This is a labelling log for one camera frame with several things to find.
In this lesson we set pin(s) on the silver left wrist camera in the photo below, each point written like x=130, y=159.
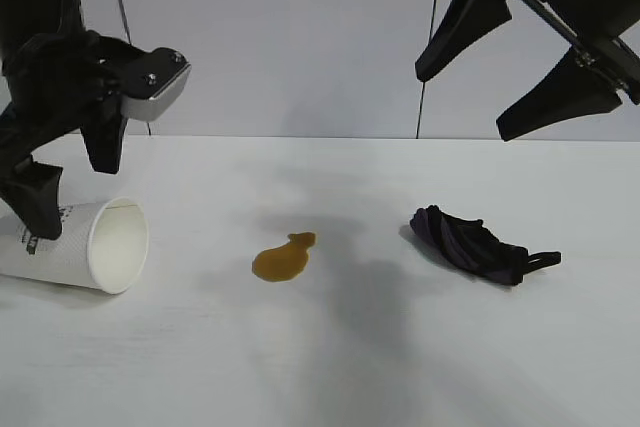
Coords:
x=157, y=92

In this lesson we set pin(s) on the brown liquid spill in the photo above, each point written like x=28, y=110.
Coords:
x=280, y=262

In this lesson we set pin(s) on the white paper cup green logo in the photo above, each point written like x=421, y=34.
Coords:
x=75, y=257

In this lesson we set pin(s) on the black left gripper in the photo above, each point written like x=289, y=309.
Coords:
x=55, y=92

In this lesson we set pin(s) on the dark purple black cloth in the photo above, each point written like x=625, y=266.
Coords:
x=465, y=247

